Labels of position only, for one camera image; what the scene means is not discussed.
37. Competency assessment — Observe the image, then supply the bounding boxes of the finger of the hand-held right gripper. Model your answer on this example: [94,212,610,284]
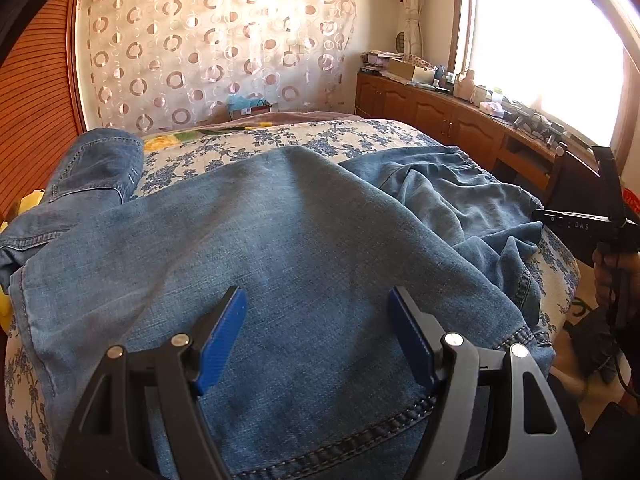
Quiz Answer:
[531,208,567,234]

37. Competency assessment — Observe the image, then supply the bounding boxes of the dark blue jeans pants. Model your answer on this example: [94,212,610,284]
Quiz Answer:
[0,127,147,273]

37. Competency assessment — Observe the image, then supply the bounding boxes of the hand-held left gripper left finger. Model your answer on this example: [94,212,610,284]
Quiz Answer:
[54,285,248,480]

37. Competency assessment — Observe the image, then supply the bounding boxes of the cardboard box with labels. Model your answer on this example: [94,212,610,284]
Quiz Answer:
[229,102,273,121]

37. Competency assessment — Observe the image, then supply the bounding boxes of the yellow plush toy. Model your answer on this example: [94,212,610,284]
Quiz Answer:
[0,187,47,333]

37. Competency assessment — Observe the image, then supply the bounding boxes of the person's right hand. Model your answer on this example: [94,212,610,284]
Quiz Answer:
[592,245,622,320]

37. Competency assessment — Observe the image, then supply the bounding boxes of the person's right forearm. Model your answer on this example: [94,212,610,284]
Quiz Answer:
[612,255,640,401]

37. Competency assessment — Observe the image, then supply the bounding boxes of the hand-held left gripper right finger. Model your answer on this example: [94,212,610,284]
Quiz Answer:
[386,286,583,480]

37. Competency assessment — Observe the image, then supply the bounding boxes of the wooden louvered wardrobe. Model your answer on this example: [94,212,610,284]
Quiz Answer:
[0,0,83,211]

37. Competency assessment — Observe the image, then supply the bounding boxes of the sheer circle-patterned curtain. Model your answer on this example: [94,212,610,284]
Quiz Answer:
[80,0,358,133]

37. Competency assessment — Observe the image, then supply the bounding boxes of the colourful flowered blanket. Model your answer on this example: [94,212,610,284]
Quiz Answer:
[141,109,363,155]

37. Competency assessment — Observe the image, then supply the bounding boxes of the window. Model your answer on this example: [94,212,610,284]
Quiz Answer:
[450,0,640,161]

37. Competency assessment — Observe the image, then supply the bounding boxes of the white plastic jug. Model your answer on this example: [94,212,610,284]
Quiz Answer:
[452,69,476,101]

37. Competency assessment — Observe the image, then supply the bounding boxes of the faded blue jeans pants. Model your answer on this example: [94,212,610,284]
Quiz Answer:
[7,145,557,480]

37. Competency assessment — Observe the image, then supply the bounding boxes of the black gadget with legs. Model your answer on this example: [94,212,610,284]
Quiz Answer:
[510,102,566,148]

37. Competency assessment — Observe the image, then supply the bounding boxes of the stack of papers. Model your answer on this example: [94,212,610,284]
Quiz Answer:
[360,50,403,73]

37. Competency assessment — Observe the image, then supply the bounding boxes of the beige patterned window curtain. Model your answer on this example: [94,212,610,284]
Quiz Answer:
[397,0,426,61]

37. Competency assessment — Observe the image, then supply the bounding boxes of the wooden cabinet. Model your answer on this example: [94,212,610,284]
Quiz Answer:
[356,71,601,201]

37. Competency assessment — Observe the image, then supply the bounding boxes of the open plain cardboard box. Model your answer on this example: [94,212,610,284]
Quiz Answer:
[387,58,426,83]

